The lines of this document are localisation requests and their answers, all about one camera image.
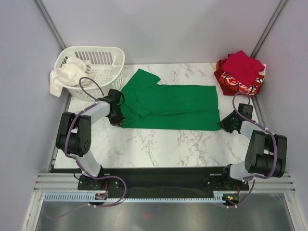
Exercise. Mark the red printed folded t-shirt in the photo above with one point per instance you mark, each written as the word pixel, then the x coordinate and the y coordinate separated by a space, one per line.
pixel 230 86

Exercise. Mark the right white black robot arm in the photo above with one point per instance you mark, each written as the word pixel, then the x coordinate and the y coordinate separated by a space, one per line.
pixel 266 154

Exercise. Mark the aluminium frame post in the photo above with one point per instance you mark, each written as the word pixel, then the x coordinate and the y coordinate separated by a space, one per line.
pixel 270 25
pixel 50 23

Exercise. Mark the green t-shirt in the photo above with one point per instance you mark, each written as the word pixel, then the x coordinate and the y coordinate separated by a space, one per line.
pixel 151 105

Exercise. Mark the folded crimson red t-shirt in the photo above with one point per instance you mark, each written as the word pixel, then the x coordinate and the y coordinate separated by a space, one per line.
pixel 242 67

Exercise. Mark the white cream t-shirt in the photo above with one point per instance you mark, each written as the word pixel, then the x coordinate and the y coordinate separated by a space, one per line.
pixel 68 74

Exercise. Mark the left aluminium frame post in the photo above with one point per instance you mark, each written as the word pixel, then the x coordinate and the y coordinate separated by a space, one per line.
pixel 50 23

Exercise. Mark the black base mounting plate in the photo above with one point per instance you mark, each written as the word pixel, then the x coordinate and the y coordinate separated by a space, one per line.
pixel 160 182

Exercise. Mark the white slotted cable duct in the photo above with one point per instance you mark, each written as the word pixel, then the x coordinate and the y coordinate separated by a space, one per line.
pixel 92 197

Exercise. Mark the right aluminium frame post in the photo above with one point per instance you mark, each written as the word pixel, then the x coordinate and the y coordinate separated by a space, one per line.
pixel 270 25

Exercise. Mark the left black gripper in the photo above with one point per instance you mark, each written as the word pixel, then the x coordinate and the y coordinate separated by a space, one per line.
pixel 119 120

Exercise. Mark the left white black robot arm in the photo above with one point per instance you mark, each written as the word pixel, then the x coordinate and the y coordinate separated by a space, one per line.
pixel 74 132

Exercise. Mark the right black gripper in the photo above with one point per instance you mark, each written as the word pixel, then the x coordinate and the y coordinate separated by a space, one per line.
pixel 224 123

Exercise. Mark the white plastic laundry basket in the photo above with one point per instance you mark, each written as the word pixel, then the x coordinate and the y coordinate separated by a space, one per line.
pixel 104 64

